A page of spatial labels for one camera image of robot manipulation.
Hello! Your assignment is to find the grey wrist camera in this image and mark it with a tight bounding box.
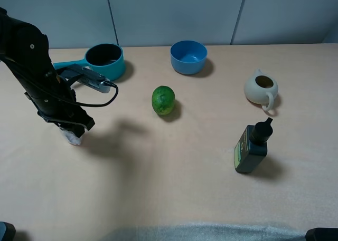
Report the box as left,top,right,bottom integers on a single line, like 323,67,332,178
57,64,110,93

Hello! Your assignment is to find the black object bottom right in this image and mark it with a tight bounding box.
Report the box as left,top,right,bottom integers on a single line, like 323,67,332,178
305,228,338,241

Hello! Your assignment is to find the blue plastic bowl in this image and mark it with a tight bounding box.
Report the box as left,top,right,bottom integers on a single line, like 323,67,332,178
170,40,208,75

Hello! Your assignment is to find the black camera cable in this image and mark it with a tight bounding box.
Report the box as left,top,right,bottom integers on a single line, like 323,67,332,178
60,81,119,107

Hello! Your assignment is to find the black object bottom left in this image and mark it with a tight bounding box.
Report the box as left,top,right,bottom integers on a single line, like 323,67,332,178
0,221,16,241

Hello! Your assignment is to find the glass salt shaker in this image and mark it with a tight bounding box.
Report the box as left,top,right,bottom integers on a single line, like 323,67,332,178
60,128,83,146

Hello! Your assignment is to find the green lime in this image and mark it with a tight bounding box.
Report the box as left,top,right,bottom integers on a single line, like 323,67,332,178
152,85,175,115

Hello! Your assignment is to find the black object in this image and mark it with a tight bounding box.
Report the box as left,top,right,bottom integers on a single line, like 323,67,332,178
0,221,16,241
305,228,338,241

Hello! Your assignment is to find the teal saucepan with handle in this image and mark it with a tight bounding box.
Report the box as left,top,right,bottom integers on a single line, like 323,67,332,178
53,43,125,81

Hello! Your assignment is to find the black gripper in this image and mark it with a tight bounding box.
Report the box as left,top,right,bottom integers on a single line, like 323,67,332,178
24,76,95,138

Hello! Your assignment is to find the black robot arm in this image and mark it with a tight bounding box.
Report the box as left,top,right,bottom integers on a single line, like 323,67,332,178
1,8,95,138

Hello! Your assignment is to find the cream ceramic teapot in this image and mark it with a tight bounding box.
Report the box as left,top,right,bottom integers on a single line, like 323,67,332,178
244,69,279,112

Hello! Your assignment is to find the dark green pump bottle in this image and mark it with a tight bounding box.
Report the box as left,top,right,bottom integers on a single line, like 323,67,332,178
234,117,273,173

